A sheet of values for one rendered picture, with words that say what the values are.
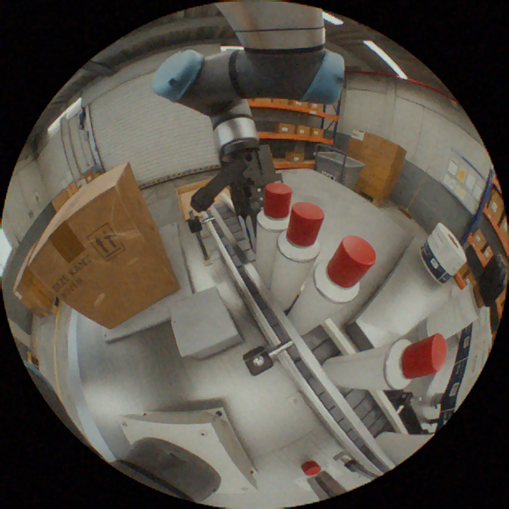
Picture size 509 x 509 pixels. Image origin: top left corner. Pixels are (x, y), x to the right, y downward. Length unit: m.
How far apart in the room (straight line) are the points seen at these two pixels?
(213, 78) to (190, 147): 3.83
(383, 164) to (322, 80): 3.34
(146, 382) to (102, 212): 0.34
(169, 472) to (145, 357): 0.27
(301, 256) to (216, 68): 0.23
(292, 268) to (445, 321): 0.39
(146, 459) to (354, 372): 0.29
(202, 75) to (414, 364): 0.33
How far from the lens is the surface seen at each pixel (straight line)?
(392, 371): 0.16
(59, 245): 0.30
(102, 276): 0.32
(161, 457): 0.29
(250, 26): 0.15
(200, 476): 0.29
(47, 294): 3.23
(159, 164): 4.16
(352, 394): 0.34
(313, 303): 0.16
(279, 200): 0.17
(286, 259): 0.16
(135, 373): 0.43
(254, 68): 0.19
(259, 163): 0.28
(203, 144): 4.02
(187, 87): 0.22
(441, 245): 0.70
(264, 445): 0.38
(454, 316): 0.44
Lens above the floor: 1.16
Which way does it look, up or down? 50 degrees down
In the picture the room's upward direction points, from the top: straight up
